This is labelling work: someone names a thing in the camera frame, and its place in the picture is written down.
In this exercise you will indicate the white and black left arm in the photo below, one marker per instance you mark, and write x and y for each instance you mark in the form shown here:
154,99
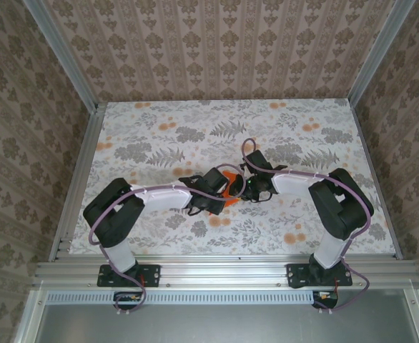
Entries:
109,221

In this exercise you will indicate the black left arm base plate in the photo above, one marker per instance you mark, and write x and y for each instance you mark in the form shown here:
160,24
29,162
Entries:
152,275

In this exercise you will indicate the aluminium table side rail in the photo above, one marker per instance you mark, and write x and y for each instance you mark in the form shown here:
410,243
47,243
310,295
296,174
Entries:
87,150

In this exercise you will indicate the grey metal sheet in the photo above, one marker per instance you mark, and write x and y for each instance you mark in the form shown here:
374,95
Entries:
224,325

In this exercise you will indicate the aluminium frame cross rail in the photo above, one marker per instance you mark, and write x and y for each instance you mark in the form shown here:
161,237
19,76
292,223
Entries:
224,271

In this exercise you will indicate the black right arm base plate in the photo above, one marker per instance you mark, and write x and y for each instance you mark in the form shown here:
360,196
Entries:
295,277

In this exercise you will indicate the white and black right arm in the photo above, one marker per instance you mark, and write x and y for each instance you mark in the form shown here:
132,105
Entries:
341,211

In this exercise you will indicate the aluminium frame post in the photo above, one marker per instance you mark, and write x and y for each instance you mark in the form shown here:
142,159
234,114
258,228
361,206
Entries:
378,53
63,53

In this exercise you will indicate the floral patterned tablecloth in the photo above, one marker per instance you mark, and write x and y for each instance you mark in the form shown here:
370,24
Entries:
231,125

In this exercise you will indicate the black connector board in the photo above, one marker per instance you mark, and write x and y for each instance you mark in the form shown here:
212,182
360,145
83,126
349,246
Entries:
325,300
127,300

